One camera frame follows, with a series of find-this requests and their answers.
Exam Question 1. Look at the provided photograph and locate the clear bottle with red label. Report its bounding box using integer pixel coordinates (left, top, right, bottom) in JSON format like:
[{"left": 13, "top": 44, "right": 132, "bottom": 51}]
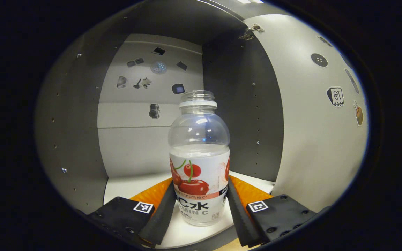
[{"left": 168, "top": 90, "right": 230, "bottom": 226}]

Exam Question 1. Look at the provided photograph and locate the metal door hinge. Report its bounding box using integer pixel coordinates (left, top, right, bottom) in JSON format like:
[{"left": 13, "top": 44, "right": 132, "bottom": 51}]
[{"left": 239, "top": 23, "right": 265, "bottom": 40}]

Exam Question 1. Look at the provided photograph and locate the white cabinet shelf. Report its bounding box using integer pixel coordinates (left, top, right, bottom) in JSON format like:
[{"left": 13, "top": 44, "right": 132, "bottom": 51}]
[{"left": 103, "top": 171, "right": 275, "bottom": 249}]

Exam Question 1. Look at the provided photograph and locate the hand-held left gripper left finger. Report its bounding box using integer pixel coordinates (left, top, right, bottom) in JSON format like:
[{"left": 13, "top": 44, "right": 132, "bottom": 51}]
[{"left": 82, "top": 177, "right": 178, "bottom": 248}]

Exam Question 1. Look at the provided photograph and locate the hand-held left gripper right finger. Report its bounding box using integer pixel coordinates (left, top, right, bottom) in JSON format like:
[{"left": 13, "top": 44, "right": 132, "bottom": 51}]
[{"left": 226, "top": 174, "right": 322, "bottom": 248}]

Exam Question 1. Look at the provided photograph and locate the grey cabinet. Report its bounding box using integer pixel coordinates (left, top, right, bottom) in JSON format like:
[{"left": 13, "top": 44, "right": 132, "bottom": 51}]
[{"left": 35, "top": 0, "right": 285, "bottom": 250}]

